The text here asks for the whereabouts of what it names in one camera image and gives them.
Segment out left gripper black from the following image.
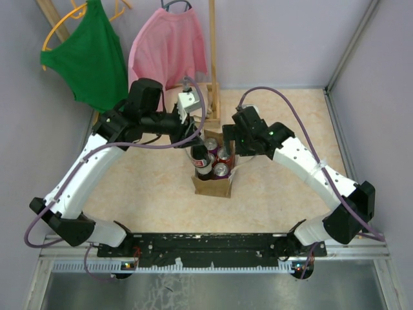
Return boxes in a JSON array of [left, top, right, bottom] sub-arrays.
[[141, 108, 205, 149]]

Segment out red cola can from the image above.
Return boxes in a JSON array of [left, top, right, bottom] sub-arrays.
[[208, 153, 217, 167], [217, 147, 233, 167]]

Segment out purple Fanta can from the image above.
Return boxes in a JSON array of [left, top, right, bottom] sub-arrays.
[[204, 138, 219, 155], [214, 162, 230, 180]]

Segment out glass cola bottle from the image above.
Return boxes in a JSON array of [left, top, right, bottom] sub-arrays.
[[190, 145, 213, 181]]

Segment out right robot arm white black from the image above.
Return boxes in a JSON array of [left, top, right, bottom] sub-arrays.
[[222, 107, 376, 256]]

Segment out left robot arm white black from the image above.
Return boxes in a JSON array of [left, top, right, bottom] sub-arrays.
[[24, 76, 207, 256]]

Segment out folded beige cloth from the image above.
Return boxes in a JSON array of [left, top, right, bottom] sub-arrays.
[[165, 83, 213, 121]]

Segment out pink t-shirt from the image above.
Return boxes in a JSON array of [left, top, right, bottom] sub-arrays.
[[127, 8, 208, 91]]

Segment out green tank top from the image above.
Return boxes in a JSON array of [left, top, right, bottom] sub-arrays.
[[40, 1, 128, 113]]

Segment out grey clothes hanger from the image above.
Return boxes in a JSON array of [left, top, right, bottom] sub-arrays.
[[161, 0, 192, 14]]

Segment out yellow clothes hanger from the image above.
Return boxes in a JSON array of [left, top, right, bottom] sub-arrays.
[[41, 0, 134, 71]]

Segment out wooden clothes rack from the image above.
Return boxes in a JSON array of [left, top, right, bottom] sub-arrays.
[[36, 0, 221, 129]]

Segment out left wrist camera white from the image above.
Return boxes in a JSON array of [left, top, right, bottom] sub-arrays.
[[177, 91, 201, 124]]

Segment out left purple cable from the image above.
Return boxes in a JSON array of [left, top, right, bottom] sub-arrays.
[[24, 76, 207, 282]]

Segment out purple cable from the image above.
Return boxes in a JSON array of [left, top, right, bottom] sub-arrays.
[[237, 86, 387, 280], [24, 76, 207, 282]]

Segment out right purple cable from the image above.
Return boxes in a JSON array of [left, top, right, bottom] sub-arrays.
[[237, 86, 387, 280]]

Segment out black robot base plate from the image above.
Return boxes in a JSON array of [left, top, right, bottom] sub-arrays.
[[97, 231, 327, 267]]

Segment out white cable duct strip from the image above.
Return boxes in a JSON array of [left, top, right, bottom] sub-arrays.
[[52, 260, 310, 274]]

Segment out aluminium frame rail front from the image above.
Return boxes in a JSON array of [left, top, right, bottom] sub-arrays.
[[38, 236, 390, 261]]

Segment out aluminium corner post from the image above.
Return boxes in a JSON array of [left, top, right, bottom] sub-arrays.
[[324, 0, 381, 95]]

